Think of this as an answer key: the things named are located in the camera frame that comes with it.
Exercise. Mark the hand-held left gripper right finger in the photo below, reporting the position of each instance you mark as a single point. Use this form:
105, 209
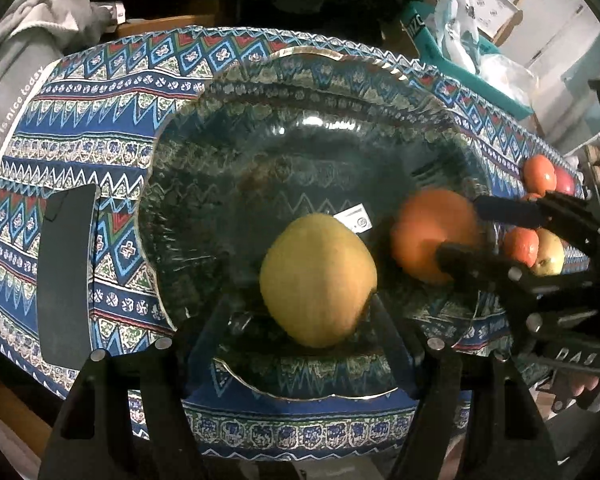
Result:
395, 345

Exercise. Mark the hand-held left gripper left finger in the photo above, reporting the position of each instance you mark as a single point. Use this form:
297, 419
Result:
202, 352

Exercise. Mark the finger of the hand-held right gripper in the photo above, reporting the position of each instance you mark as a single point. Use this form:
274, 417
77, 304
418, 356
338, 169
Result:
475, 265
510, 211

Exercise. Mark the yellow red apple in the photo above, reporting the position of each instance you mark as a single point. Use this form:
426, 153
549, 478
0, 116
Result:
550, 255

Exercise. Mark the yellow lemon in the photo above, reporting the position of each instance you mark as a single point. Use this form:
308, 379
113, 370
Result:
317, 280

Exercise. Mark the scalloped glass bowl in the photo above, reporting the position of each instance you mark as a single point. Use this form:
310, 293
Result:
280, 160

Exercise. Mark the person's right hand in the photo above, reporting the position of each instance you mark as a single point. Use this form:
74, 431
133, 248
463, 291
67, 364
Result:
587, 386

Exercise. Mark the shoe rack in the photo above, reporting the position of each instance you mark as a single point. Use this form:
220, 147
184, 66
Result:
597, 162

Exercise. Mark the clear plastic bag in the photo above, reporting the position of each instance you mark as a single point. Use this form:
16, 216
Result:
507, 80

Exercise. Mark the black phone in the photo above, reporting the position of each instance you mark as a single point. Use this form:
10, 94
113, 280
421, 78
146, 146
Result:
67, 275

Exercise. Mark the teal plastic bin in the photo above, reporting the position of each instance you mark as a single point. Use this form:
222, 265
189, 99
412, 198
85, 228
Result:
430, 40

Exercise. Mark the white plastic bag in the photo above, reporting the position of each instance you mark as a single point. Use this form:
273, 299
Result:
460, 10

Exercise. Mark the blue patterned tablecloth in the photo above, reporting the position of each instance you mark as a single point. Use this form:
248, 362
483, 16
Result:
80, 125

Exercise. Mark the grey hoodie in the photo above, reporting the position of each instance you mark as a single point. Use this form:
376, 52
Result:
25, 60

